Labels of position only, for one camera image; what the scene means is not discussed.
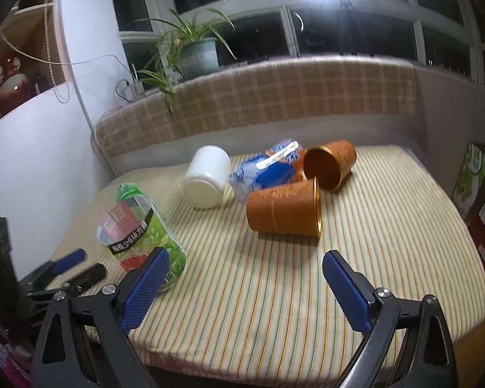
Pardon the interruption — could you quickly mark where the near orange gold-lined cup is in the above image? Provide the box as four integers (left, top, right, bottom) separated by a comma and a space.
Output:
246, 178, 322, 238

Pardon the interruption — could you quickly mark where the far orange gold-lined cup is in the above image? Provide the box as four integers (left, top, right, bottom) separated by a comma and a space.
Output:
303, 140, 357, 192

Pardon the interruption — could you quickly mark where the beige plaid sofa backrest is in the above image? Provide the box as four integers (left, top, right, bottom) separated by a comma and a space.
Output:
94, 56, 417, 158

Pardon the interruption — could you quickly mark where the bead string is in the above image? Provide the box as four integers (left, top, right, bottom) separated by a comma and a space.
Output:
42, 0, 72, 104

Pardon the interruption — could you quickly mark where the white cable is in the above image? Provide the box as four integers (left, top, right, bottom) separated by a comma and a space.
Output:
0, 27, 147, 102

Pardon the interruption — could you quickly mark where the green printed box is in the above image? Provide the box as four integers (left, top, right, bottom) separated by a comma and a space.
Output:
451, 142, 485, 222

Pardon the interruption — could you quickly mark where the striped yellow tablecloth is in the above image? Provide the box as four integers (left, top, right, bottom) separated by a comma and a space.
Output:
43, 143, 485, 379

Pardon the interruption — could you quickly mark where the red white ornament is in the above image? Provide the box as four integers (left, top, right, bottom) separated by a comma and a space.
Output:
0, 50, 31, 117

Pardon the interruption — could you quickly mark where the potted spider plant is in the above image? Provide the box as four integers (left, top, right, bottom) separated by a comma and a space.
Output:
134, 7, 235, 116

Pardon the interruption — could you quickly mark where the white plastic cup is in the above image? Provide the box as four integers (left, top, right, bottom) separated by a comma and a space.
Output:
181, 145, 230, 209

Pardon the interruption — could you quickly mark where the orange gold-lined cup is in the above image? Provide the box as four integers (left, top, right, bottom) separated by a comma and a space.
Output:
303, 140, 357, 192
246, 178, 322, 238

